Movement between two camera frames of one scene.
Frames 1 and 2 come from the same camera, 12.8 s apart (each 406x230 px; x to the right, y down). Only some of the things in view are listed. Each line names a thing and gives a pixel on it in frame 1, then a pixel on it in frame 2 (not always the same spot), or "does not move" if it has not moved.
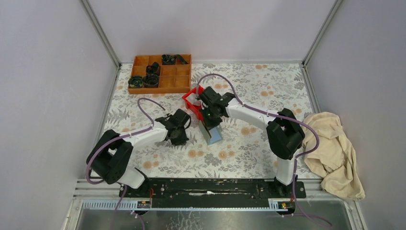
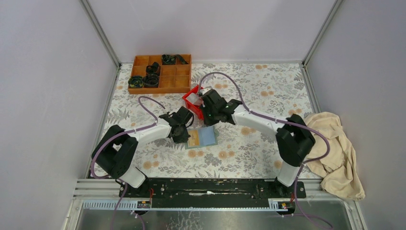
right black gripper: (209, 125) does not move
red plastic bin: (196, 110) does not move
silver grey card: (192, 98) does not move
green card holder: (216, 133) -> (216, 137)
